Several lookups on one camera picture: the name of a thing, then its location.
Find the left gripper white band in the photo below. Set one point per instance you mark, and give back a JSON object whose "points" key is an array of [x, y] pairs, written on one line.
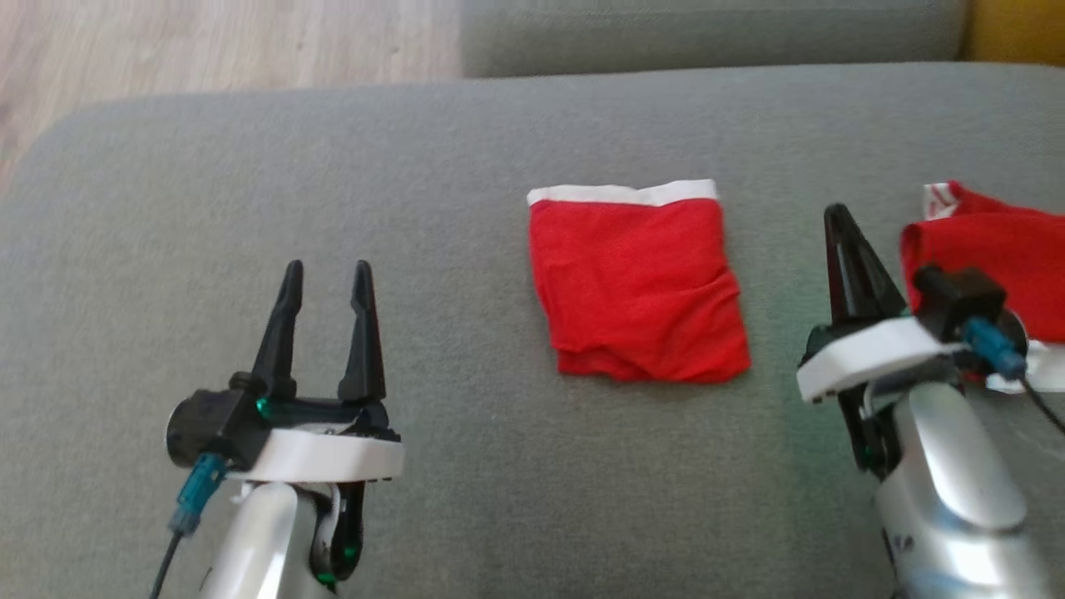
{"points": [[324, 453]]}

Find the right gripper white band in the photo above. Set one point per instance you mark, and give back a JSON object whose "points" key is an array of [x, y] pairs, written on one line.
{"points": [[865, 358]]}

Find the red shirt with white panel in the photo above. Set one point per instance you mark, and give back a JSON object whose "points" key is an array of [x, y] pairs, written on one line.
{"points": [[998, 249]]}

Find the red garment with white stripe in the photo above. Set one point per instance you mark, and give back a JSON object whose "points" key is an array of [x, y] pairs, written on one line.
{"points": [[632, 283]]}

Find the grey fabric sofa seat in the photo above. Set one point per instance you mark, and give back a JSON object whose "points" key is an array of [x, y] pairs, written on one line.
{"points": [[250, 208]]}

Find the grey fabric sofa section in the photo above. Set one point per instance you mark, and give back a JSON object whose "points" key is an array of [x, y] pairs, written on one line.
{"points": [[707, 37]]}

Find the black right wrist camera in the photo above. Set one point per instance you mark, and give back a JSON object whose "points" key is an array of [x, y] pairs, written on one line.
{"points": [[957, 299]]}

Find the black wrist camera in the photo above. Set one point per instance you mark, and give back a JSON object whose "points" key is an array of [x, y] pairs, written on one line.
{"points": [[957, 299], [212, 428]]}

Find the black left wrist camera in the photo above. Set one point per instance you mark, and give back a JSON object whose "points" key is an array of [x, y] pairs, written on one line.
{"points": [[212, 428]]}

